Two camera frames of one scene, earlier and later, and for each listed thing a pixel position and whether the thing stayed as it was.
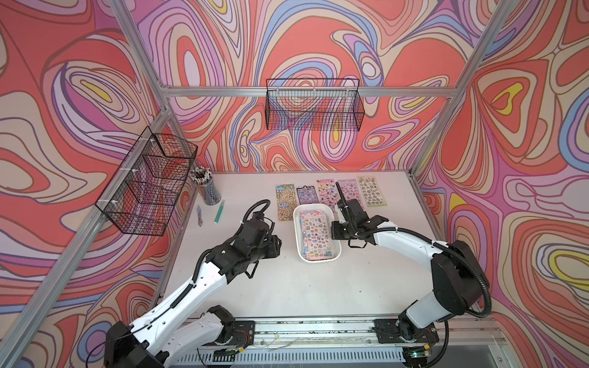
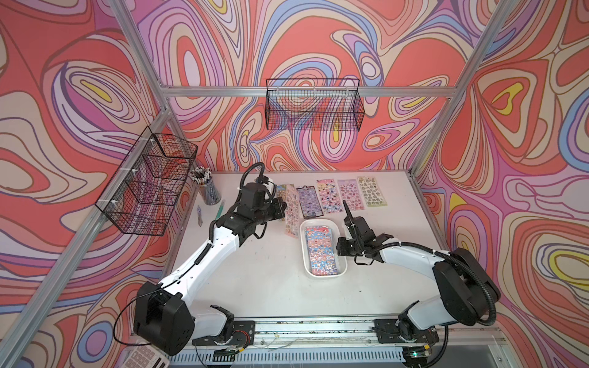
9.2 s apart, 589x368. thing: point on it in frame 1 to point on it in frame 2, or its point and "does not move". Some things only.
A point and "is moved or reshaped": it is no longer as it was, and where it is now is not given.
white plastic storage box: [313, 231] is moved or reshaped
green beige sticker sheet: [372, 192] does not move
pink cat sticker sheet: [327, 192] does not move
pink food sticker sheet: [316, 244] to [291, 222]
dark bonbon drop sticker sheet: [307, 195] does not move
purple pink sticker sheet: [350, 190] does not move
